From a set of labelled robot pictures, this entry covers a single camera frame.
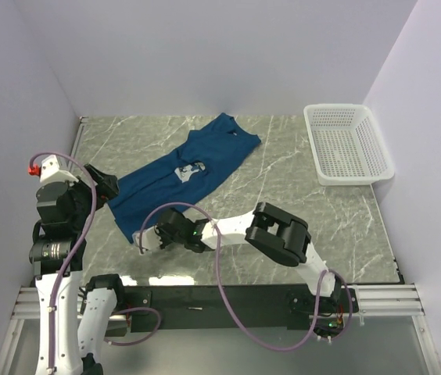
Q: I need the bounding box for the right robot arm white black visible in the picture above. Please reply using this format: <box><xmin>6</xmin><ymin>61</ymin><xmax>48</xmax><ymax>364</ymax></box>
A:
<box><xmin>152</xmin><ymin>202</ymin><xmax>342</xmax><ymax>316</ymax></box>

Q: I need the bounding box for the aluminium frame rail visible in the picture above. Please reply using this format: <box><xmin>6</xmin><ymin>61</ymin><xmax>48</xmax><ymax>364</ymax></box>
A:
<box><xmin>0</xmin><ymin>116</ymin><xmax>441</xmax><ymax>375</ymax></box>

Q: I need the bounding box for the white perforated plastic basket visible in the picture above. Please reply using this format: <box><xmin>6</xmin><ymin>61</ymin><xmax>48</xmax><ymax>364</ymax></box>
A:
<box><xmin>303</xmin><ymin>104</ymin><xmax>395</xmax><ymax>186</ymax></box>

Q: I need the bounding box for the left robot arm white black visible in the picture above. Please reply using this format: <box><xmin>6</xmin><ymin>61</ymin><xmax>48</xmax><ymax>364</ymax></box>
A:
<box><xmin>29</xmin><ymin>155</ymin><xmax>127</xmax><ymax>374</ymax></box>

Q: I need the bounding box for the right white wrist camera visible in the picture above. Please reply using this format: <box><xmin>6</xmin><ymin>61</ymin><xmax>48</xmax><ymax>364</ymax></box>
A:
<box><xmin>132</xmin><ymin>227</ymin><xmax>163</xmax><ymax>255</ymax></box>

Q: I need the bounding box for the blue t-shirt with print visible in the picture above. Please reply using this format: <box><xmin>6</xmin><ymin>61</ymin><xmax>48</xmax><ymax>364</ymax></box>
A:
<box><xmin>108</xmin><ymin>113</ymin><xmax>261</xmax><ymax>244</ymax></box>

